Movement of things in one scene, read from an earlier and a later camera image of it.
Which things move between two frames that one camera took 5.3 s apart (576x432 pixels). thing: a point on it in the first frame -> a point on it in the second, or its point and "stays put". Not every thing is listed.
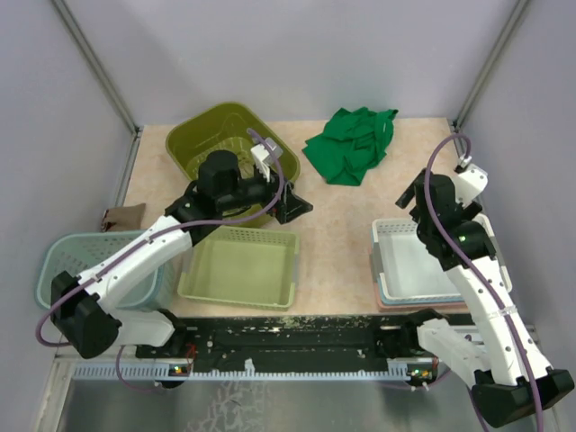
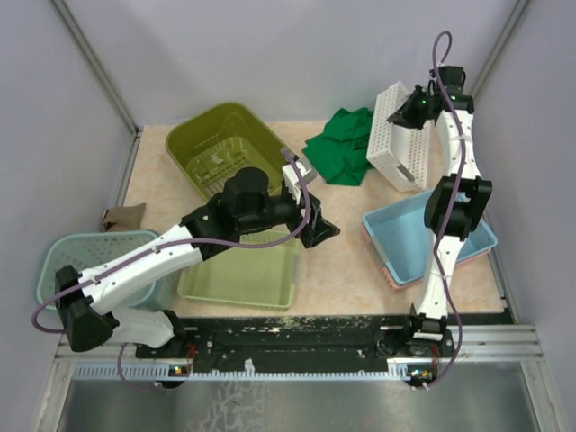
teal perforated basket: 77,252 stays put
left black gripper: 291,207 -> 319,229
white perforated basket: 409,270 -> 400,154
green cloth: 353,141 stays put
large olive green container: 225,127 stays put
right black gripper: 407,197 -> 403,117
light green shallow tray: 242,267 stays put
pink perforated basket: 406,307 -> 403,283
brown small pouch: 121,219 stays put
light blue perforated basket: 400,301 -> 398,237
